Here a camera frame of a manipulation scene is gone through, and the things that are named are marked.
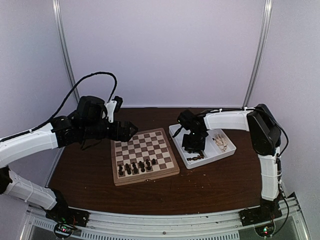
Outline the left aluminium frame post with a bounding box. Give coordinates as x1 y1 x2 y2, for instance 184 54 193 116
52 0 76 89

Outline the wooden chess board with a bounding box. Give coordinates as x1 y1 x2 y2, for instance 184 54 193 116
110 128 180 186

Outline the pile of white chess pieces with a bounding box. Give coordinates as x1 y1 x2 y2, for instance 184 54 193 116
213 134 228 152

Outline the right aluminium frame post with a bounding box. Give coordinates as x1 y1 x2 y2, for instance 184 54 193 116
242 0 273 108

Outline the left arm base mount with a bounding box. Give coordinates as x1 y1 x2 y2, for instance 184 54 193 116
45 189 90 227

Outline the aluminium frame post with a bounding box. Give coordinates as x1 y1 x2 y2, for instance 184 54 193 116
52 0 76 89
242 0 273 108

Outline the aluminium front rail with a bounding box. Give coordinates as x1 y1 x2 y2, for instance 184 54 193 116
24 194 303 240

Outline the dark chess piece crossing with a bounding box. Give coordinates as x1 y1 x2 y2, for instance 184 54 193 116
186 155 205 161

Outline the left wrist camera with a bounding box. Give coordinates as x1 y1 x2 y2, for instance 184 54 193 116
104 96 123 123

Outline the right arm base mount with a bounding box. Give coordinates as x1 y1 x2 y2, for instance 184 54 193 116
239 198 283 227

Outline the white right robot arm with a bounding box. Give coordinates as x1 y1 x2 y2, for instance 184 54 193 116
177 103 284 221

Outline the dark chess rook small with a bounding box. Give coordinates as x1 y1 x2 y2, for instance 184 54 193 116
125 163 131 170

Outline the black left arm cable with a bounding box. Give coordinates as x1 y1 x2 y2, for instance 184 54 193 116
0 71 118 141

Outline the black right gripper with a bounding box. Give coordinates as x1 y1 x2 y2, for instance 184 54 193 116
182 130 206 153

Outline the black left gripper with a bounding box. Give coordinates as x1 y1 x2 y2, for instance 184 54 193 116
82 119 138 142

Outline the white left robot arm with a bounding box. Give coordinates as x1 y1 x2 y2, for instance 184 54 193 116
0 96 138 222

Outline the white plastic divided tray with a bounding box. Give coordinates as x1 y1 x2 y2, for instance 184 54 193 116
172 128 237 169

